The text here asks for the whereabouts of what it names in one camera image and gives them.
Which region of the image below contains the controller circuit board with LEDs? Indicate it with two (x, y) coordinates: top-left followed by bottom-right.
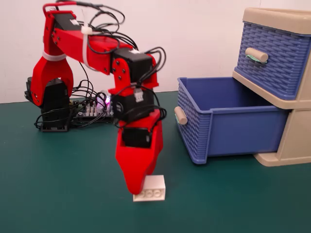
(70, 96), (115, 123)

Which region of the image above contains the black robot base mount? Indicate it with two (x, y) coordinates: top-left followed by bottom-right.
(24, 76), (71, 133)

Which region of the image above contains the blue wicker drawer, green-taped handle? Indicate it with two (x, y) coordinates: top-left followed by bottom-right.
(236, 21), (311, 100)

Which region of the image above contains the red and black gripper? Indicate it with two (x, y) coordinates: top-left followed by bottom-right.
(112, 89), (163, 195)

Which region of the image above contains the blue wicker drawer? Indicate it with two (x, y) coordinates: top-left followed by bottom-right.
(174, 76), (290, 166)
(236, 21), (311, 100)

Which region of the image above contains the arm servo cable bundle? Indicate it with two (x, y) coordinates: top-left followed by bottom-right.
(55, 0), (168, 128)

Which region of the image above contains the white zip tie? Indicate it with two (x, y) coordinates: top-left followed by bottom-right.
(80, 25), (93, 71)

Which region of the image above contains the black base cable bundle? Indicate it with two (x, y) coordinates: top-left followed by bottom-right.
(34, 62), (115, 130)

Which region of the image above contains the white toy brick cube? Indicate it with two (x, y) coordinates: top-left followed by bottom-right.
(133, 175), (167, 202)

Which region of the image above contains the beige plastic drawer cabinet frame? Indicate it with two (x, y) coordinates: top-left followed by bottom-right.
(232, 7), (311, 167)

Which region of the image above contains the white velcro strap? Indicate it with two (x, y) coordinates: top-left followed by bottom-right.
(42, 51), (67, 62)

